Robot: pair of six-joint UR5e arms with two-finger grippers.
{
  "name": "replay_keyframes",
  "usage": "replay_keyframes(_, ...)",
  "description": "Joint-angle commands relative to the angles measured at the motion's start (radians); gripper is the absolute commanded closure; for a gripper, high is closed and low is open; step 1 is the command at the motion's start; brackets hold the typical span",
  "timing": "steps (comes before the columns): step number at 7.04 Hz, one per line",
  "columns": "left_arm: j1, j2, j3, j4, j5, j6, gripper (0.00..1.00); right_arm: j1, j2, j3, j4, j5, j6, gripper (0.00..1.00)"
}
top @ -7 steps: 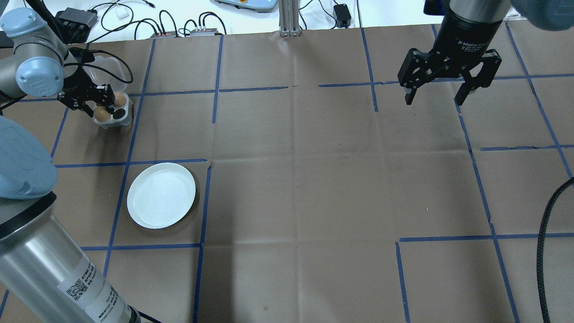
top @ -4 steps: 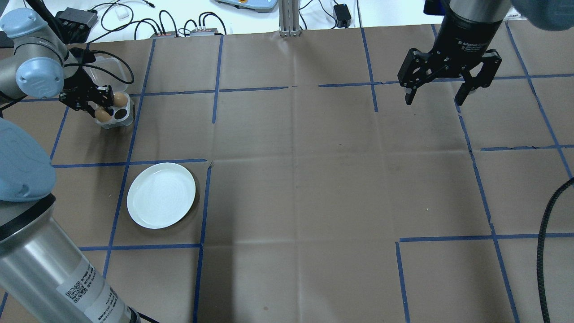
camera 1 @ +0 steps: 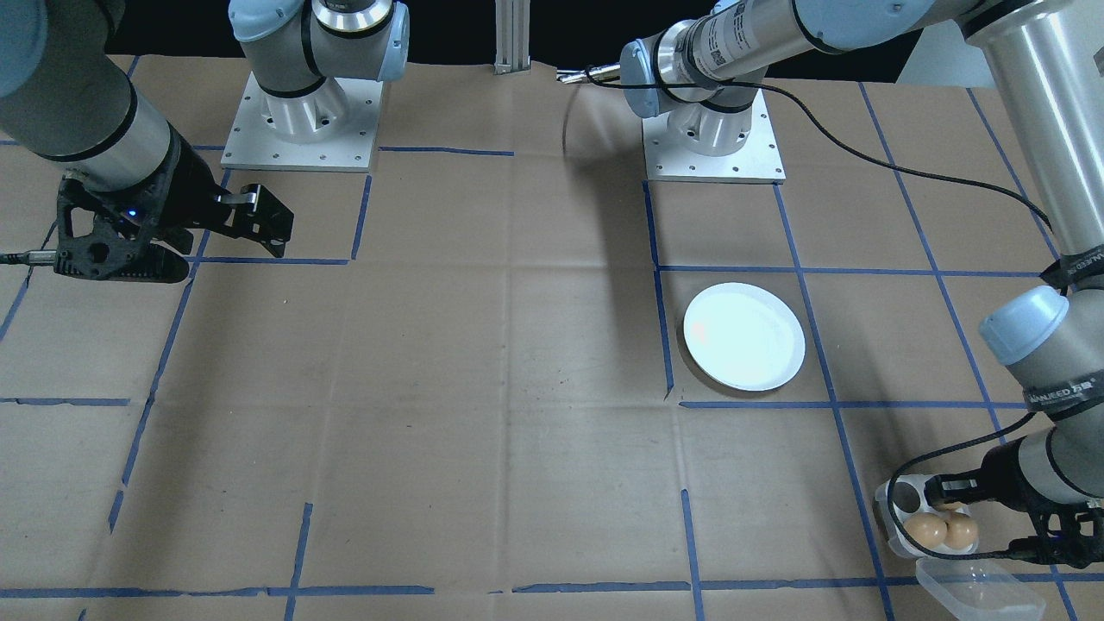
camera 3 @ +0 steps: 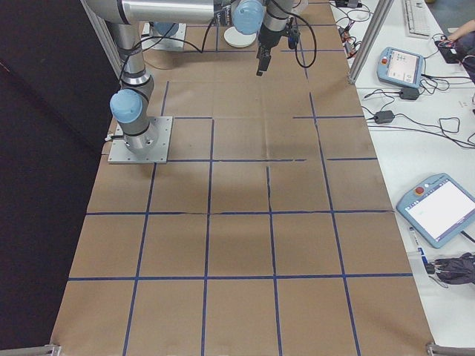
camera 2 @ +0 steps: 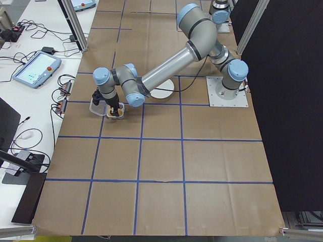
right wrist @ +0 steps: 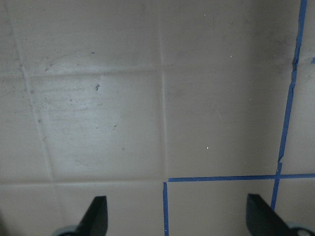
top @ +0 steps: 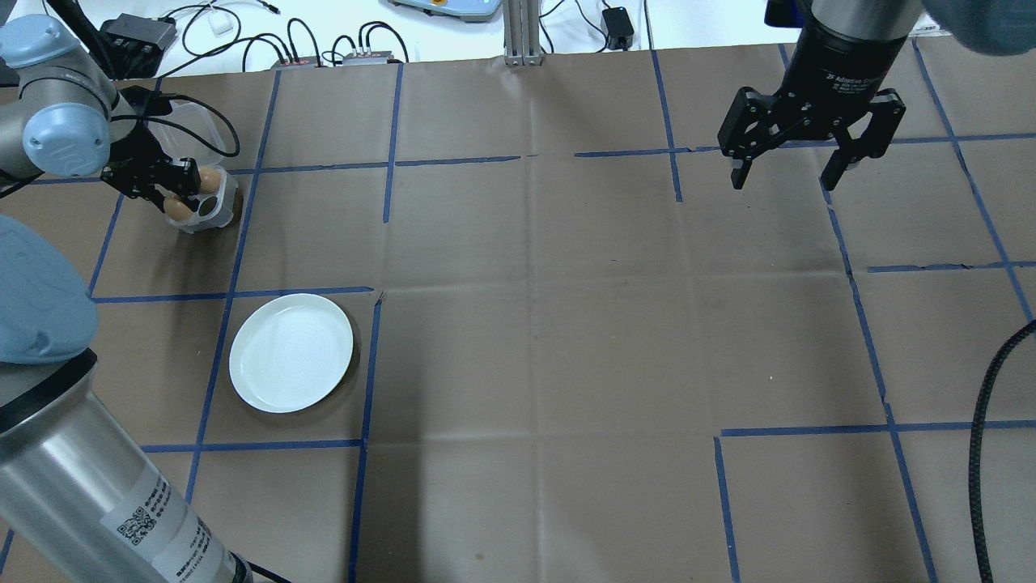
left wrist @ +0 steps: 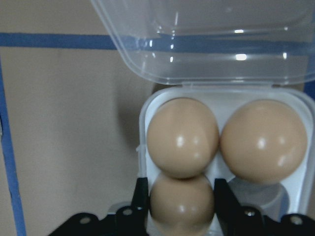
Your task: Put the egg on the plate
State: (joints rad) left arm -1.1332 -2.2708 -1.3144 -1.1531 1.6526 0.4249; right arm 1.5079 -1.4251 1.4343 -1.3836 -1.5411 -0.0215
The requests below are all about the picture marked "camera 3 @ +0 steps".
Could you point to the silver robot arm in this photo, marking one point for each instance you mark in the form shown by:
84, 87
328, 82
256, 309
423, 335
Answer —
130, 55
163, 29

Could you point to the silver arm base connector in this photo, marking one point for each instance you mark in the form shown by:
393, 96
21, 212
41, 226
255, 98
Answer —
111, 137

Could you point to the bare person forearm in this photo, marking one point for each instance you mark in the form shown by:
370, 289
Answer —
464, 31

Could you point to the white round plate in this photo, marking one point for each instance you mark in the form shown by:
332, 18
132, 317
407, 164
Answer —
237, 41

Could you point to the white egg tray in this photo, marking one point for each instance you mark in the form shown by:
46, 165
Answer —
302, 7

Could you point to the small black usb adapter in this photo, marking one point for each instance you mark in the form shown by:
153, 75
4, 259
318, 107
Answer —
352, 48
346, 33

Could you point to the small black box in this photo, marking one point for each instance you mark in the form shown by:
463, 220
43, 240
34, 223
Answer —
349, 3

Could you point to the black power adapter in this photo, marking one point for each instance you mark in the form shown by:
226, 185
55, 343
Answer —
409, 93
384, 116

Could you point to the blue grey teach pendant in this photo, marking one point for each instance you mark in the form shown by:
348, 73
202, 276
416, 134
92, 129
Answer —
401, 66
434, 207

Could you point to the white keyboard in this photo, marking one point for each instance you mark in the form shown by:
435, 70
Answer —
417, 18

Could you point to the white side desk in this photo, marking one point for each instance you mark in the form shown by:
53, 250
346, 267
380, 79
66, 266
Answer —
408, 155

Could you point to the person dark clothing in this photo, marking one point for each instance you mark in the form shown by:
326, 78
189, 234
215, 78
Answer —
469, 59

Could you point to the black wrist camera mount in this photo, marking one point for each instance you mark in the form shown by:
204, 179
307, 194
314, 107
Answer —
293, 37

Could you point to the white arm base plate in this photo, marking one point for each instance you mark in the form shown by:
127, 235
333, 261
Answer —
174, 42
163, 148

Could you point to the tall aluminium post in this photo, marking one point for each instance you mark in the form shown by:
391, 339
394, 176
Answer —
369, 41

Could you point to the black frame cover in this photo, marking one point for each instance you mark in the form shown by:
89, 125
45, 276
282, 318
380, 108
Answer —
37, 148

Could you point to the aluminium frame bar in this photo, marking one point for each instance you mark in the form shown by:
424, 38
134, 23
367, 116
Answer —
44, 350
445, 350

